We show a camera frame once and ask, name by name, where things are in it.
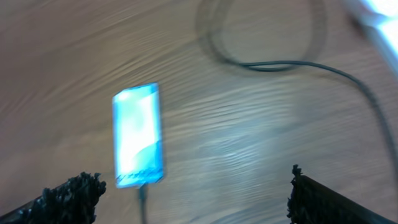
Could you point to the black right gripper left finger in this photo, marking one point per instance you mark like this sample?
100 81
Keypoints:
73 202

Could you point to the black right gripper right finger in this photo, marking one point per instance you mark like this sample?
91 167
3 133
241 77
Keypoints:
313 203

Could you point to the blue Galaxy smartphone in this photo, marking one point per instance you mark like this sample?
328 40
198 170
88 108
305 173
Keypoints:
137 133

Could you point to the white power strip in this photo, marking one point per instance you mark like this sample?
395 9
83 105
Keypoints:
378 18

